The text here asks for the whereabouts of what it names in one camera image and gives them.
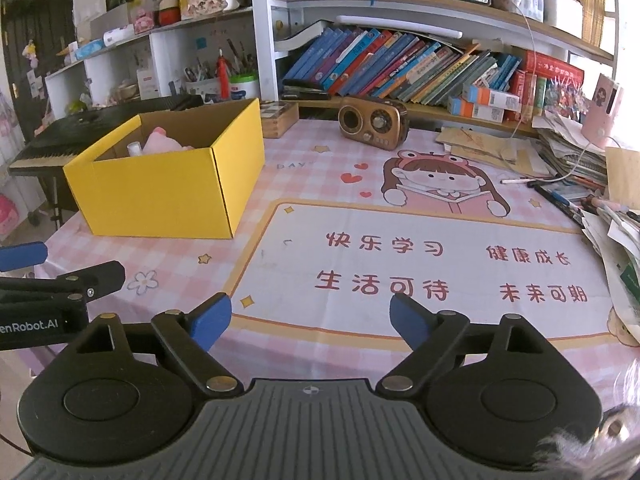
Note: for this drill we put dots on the white pen holder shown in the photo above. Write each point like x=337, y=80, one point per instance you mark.
x=201, y=89

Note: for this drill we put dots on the thick white paperback book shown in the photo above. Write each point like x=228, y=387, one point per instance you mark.
x=300, y=36

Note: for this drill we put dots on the pink backpack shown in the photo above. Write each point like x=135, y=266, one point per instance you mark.
x=7, y=215

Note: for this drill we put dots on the grey storage box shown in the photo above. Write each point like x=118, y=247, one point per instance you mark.
x=110, y=22

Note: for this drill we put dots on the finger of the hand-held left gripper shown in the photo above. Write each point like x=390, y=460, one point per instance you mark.
x=22, y=256
x=97, y=276

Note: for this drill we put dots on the long wooden book shelf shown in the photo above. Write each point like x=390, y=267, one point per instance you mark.
x=390, y=1

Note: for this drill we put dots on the black keyboard stand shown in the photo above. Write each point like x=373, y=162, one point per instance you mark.
x=50, y=210

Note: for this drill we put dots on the blue tissue pack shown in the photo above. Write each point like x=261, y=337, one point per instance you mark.
x=89, y=50

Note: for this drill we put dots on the brown cardboard box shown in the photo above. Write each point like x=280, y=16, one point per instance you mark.
x=625, y=180

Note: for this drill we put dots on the green plush toy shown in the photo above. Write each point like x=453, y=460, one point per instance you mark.
x=76, y=106

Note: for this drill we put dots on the bunch of pens and brushes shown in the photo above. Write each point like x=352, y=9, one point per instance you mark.
x=240, y=60

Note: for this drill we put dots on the black pen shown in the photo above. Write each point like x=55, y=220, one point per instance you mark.
x=555, y=200

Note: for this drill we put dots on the white light bar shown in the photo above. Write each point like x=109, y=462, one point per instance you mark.
x=400, y=27

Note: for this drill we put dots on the white spray bottle blue label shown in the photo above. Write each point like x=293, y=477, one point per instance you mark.
x=134, y=149

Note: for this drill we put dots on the yellow book stack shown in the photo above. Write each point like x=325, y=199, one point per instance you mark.
x=592, y=5

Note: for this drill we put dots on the black stapler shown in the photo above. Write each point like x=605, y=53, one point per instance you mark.
x=305, y=93

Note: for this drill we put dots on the white tissue pack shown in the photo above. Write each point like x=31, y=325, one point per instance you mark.
x=119, y=35

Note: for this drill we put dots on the row of leaning colourful books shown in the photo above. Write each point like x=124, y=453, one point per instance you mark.
x=400, y=65

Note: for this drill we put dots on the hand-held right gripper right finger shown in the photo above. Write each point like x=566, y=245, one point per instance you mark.
x=410, y=320

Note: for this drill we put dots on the small beige bowl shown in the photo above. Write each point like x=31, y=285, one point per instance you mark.
x=127, y=93

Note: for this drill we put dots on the pink power bank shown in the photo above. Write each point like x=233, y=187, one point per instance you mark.
x=602, y=110

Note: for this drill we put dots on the white marker pen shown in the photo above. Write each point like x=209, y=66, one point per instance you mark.
x=530, y=180

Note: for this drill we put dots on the pink pig plush toy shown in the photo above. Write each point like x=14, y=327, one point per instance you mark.
x=162, y=142

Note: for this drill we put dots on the black electric keyboard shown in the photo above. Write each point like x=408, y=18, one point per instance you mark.
x=75, y=132

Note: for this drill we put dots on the yellow cardboard box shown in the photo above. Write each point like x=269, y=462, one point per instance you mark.
x=160, y=195

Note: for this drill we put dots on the white storage bin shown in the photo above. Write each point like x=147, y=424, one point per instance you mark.
x=562, y=15

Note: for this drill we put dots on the pink cartoon box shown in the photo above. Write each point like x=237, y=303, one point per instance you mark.
x=143, y=22

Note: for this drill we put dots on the red boxed book set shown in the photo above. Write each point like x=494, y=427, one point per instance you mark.
x=547, y=80

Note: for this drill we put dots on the white carton red label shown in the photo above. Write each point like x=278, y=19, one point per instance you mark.
x=148, y=84

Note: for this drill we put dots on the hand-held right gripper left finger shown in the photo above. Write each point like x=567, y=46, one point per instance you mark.
x=212, y=321

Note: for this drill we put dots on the clear pen organizer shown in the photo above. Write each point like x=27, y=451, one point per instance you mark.
x=520, y=2

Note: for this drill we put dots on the loose paper pile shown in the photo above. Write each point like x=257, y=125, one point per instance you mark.
x=617, y=260

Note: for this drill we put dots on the green lid wipes canister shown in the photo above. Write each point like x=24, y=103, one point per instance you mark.
x=245, y=87

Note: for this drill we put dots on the orange white carton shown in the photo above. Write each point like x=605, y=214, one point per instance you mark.
x=475, y=109
x=492, y=96

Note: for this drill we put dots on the white cubby shelf unit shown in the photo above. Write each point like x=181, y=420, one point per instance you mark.
x=262, y=35

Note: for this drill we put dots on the brown retro radio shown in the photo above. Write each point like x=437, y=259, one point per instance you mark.
x=372, y=125

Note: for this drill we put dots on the stack of papers and notebooks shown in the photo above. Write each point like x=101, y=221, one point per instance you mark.
x=570, y=150

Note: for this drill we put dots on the red tassel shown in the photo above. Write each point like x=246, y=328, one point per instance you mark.
x=223, y=75

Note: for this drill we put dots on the wooden chess box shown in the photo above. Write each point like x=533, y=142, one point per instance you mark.
x=277, y=121

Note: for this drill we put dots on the red round doll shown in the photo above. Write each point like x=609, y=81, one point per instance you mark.
x=169, y=12

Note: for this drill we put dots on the black door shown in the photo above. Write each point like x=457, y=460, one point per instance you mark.
x=35, y=10

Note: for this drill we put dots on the small plush charm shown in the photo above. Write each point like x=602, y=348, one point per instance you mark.
x=31, y=54

